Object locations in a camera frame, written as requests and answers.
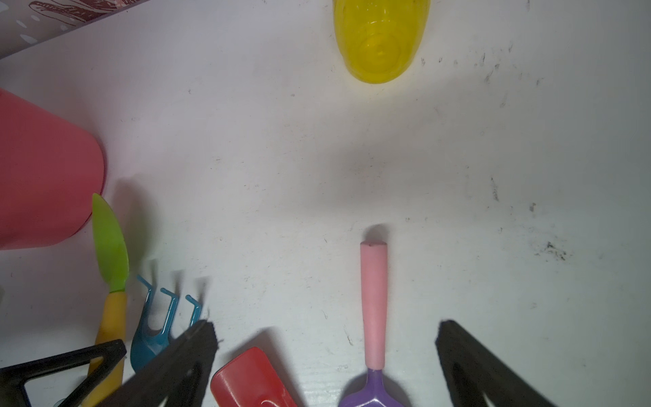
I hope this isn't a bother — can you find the red shovel wooden handle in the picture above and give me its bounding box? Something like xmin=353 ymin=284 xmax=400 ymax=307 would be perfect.
xmin=210 ymin=347 xmax=298 ymax=407

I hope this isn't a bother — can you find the green trowel yellow handle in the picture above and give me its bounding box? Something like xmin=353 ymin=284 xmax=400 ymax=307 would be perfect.
xmin=80 ymin=192 xmax=131 ymax=407

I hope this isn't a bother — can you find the purple rake pink handle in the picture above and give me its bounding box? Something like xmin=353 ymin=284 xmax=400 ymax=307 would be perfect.
xmin=339 ymin=241 xmax=400 ymax=407

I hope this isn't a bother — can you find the blue hand fork yellow handle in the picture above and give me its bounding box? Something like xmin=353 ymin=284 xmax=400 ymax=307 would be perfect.
xmin=130 ymin=276 xmax=180 ymax=372

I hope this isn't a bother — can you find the pink plastic bucket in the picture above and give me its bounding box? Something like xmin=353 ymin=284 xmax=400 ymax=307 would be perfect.
xmin=1 ymin=90 xmax=106 ymax=250

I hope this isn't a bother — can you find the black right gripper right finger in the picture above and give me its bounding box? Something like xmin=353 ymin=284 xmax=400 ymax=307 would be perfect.
xmin=435 ymin=320 xmax=554 ymax=407

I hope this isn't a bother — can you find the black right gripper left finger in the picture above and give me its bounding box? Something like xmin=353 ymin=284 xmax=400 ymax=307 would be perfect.
xmin=99 ymin=320 xmax=218 ymax=407

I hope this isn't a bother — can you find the yellow spray bottle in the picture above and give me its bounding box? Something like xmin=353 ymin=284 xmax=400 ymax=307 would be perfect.
xmin=333 ymin=0 xmax=431 ymax=84

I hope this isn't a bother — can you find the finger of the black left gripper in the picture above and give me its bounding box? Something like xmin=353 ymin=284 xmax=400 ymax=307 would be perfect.
xmin=1 ymin=339 xmax=126 ymax=406

